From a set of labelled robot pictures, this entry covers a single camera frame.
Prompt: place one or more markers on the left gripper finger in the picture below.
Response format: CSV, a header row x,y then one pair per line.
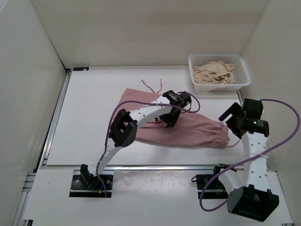
x,y
174,119
165,121

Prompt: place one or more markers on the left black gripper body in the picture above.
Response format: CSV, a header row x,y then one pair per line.
x,y
169,115

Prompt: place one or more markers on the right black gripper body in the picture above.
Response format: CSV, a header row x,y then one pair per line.
x,y
235,130

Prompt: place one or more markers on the pink trousers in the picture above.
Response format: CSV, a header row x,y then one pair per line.
x,y
191,130

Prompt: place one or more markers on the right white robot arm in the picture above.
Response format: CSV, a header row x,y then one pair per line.
x,y
250,196

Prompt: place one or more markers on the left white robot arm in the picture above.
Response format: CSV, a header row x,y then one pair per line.
x,y
123,127

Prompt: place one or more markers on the beige trousers in basket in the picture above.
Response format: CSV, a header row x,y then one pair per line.
x,y
214,72

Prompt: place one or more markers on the white plastic basket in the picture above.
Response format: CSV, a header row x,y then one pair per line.
x,y
241,74

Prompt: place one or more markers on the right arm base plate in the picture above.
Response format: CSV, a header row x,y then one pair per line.
x,y
204,186

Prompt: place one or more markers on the aluminium rail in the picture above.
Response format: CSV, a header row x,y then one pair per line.
x,y
134,167

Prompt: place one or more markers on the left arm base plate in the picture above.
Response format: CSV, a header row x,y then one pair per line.
x,y
79,188

